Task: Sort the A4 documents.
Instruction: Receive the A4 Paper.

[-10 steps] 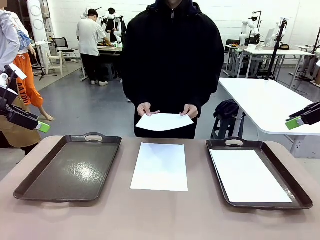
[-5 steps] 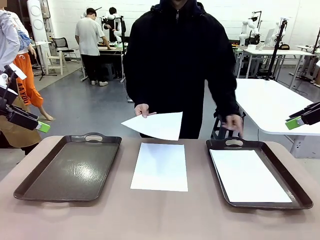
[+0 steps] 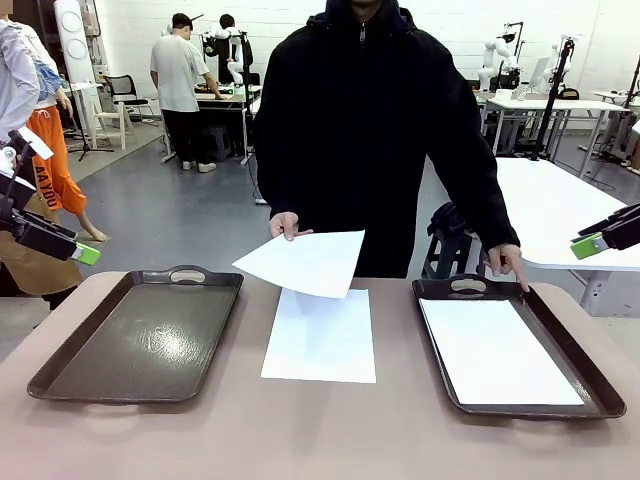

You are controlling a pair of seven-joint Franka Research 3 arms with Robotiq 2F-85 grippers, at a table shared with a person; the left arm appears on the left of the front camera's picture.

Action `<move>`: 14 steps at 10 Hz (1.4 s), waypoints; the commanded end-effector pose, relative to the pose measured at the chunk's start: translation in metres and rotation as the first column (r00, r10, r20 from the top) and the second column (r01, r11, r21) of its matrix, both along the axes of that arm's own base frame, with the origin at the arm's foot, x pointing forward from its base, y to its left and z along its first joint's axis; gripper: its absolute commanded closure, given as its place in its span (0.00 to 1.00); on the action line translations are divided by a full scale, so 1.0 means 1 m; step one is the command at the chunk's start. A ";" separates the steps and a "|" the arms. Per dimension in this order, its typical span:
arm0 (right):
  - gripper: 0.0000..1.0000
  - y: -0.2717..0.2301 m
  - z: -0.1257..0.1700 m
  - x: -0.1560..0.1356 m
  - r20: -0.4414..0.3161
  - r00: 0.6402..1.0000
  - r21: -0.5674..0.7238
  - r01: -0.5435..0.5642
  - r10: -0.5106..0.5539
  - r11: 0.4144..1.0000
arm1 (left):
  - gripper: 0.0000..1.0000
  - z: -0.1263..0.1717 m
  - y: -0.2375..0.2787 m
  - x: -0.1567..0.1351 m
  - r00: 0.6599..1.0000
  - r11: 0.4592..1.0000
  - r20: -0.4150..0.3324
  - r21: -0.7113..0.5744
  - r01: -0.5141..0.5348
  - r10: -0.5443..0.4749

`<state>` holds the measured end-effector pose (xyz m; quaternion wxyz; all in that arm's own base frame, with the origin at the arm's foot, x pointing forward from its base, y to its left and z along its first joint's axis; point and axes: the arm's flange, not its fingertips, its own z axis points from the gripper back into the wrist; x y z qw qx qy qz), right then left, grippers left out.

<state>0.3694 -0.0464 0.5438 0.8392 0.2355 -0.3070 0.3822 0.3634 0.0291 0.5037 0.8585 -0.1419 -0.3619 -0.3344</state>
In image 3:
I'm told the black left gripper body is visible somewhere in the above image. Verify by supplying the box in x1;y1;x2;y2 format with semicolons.
0;197;22;239

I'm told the white A4 paper sheet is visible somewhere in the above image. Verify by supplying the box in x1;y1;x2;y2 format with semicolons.
418;298;585;407
259;288;377;384
232;229;367;300

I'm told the person's left forearm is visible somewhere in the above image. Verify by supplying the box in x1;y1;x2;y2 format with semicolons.
449;164;522;252

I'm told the person's left hand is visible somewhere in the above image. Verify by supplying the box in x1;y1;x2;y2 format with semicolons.
483;243;531;294

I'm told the person's right hand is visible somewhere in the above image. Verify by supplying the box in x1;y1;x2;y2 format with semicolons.
268;212;314;244

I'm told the tan brown apron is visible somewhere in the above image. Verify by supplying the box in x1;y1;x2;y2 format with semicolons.
0;197;84;297

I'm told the large white table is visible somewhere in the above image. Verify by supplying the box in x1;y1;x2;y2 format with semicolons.
493;157;640;317

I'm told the mannequin in orange trousers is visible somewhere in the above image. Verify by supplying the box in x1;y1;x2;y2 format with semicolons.
22;22;109;244

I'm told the thin black floor stand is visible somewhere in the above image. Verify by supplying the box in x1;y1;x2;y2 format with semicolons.
67;94;115;162

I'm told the white wooden chair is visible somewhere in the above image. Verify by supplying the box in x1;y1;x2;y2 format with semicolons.
92;97;135;151

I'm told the tall black tripod pole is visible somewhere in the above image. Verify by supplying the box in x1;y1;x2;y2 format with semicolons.
529;35;577;162

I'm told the dark brown plastic tray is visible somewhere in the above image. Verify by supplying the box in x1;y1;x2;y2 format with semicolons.
411;273;628;420
27;264;245;405

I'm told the long white work table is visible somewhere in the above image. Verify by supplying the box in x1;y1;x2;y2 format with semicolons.
487;97;626;174

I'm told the figure in grey striped shirt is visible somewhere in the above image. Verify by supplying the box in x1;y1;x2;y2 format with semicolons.
0;4;41;144

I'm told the black mesh office chair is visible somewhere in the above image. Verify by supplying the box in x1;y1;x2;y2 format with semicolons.
103;74;151;121

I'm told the white monitor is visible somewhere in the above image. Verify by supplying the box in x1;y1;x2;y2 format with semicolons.
528;55;551;94

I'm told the black cloth bundle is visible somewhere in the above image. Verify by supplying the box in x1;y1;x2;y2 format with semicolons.
427;201;474;237

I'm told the dark step stool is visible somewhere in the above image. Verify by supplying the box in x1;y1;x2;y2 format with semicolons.
423;230;489;280

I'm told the tall white air conditioner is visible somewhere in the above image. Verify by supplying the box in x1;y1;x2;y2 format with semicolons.
53;0;97;87

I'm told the small grey plastic stool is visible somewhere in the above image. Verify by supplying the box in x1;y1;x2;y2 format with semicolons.
203;125;232;162

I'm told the person in white t-shirt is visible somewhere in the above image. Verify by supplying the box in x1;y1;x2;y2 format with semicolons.
149;13;224;174

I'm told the wood-topped work table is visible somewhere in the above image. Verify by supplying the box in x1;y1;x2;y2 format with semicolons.
193;83;264;167

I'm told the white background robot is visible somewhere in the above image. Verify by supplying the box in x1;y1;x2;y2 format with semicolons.
202;27;255;85

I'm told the person in black hoodie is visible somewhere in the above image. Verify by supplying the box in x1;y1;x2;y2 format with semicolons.
252;0;522;279

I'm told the person in black clothes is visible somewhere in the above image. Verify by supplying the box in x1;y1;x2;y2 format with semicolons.
218;13;242;84

